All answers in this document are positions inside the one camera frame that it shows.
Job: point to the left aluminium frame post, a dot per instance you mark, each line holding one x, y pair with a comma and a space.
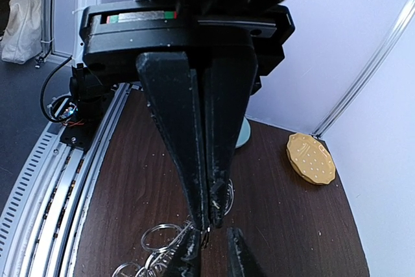
370, 68

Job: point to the light blue plate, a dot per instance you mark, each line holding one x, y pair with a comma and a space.
244, 134

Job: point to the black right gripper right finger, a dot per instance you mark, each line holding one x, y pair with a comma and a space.
241, 260

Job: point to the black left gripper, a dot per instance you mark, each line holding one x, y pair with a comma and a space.
115, 33

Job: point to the metal disc with key rings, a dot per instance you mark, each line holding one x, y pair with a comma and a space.
159, 257

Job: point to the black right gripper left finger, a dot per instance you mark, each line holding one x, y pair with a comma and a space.
187, 258

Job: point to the aluminium front rail base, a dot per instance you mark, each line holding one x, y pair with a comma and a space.
42, 220

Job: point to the yellow dotted plate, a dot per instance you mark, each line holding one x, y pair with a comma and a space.
310, 159

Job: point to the white plastic bag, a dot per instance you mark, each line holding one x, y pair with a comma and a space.
22, 38

